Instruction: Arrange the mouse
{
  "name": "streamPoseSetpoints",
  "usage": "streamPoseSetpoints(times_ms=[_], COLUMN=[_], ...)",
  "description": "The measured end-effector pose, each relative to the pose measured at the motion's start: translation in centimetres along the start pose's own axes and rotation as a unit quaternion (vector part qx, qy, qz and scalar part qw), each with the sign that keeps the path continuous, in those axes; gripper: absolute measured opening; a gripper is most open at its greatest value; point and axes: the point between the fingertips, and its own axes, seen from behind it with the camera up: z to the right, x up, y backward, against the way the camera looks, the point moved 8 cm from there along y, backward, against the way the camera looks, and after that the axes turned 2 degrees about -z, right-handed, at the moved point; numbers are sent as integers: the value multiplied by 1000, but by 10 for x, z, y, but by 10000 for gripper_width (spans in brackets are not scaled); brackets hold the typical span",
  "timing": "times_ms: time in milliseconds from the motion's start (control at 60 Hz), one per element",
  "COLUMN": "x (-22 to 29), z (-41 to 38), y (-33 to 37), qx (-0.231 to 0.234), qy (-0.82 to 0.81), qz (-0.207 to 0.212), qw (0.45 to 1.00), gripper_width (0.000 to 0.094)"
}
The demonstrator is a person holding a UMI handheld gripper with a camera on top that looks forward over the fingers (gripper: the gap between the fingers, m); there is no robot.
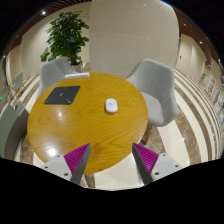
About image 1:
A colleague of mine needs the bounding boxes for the grey armchair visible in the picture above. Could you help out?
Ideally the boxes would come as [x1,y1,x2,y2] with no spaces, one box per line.
[127,59,179,127]
[36,57,76,98]

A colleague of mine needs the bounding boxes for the white book on table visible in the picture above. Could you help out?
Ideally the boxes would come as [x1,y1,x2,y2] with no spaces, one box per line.
[64,72,90,80]

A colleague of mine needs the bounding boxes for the grey armchair back left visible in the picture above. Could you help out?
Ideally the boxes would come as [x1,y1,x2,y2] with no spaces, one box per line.
[36,57,76,98]

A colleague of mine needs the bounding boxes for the white computer mouse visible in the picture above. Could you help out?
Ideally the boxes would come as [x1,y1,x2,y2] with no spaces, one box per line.
[105,98,118,113]

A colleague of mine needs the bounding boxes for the black mouse pad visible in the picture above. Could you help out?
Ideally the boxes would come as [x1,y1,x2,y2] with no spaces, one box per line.
[44,86,80,105]

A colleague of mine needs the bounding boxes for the green potted plant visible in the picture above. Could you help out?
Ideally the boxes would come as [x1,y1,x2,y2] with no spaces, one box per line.
[40,11,89,65]

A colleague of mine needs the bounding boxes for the distant grey chair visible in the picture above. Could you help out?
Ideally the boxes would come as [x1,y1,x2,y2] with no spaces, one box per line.
[11,72,23,92]

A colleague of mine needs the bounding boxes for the grey armchair right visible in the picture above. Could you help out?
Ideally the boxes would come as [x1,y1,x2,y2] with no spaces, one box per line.
[127,59,179,127]

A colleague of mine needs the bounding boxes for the grey armchair left edge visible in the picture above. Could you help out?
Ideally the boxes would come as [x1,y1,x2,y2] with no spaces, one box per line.
[0,101,29,160]

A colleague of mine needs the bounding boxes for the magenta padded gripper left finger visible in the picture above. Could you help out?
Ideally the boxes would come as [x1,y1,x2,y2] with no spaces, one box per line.
[42,144,91,185]

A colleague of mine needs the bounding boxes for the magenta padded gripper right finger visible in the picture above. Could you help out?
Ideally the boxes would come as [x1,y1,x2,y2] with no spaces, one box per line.
[132,143,182,185]

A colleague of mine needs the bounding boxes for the round wooden table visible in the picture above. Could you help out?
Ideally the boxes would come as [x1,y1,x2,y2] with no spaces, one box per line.
[27,73,148,174]

